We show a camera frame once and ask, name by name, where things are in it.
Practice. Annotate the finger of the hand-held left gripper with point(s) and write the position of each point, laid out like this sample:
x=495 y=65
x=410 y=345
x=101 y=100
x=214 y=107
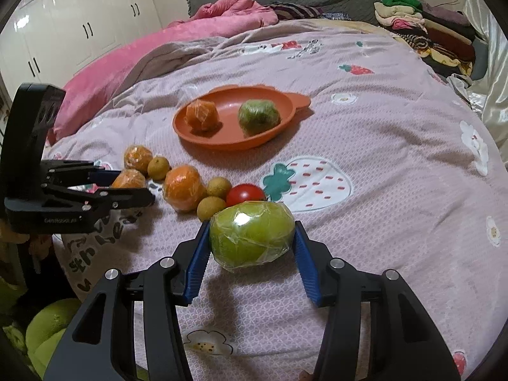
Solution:
x=135 y=198
x=105 y=176

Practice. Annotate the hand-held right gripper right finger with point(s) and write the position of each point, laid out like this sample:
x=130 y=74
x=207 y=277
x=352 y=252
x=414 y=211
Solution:
x=307 y=270

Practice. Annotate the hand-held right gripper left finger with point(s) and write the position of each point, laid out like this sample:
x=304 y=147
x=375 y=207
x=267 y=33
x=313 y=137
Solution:
x=198 y=262

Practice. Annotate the large orange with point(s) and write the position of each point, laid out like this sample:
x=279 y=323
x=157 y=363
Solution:
x=182 y=187

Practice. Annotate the brown longan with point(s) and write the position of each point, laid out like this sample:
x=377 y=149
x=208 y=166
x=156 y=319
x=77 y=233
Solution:
x=158 y=167
x=219 y=187
x=207 y=208

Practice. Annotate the light green apple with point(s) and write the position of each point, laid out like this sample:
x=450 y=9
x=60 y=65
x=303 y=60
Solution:
x=252 y=238

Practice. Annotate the red tomato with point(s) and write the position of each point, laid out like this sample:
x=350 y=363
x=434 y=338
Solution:
x=245 y=194

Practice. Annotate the orange eared plate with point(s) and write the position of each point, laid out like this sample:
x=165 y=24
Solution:
x=230 y=107

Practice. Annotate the peeled wrapped orange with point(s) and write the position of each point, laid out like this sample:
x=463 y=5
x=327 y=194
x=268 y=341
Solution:
x=202 y=116

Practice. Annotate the pink blanket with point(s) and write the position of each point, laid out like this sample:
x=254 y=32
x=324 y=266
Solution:
x=119 y=67

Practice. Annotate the white wardrobe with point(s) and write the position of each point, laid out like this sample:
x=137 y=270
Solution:
x=71 y=16

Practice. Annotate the pink strawberry print quilt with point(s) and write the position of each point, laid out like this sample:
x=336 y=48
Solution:
x=357 y=147

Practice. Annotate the green pomelo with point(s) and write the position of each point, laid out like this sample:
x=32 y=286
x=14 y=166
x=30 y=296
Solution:
x=45 y=355
x=51 y=317

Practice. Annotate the mottled green wrapped apple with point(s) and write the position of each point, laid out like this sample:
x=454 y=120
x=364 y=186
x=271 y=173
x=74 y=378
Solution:
x=258 y=117

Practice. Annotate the dark striped cloth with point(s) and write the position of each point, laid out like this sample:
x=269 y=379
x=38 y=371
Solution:
x=295 y=10

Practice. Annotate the yellow bedsheet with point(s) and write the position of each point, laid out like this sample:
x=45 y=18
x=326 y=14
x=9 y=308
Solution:
x=353 y=26

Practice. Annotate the stack of folded clothes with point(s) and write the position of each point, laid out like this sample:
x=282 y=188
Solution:
x=436 y=35

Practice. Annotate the cream satin curtain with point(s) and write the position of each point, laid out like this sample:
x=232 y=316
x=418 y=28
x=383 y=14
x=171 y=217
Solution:
x=492 y=67

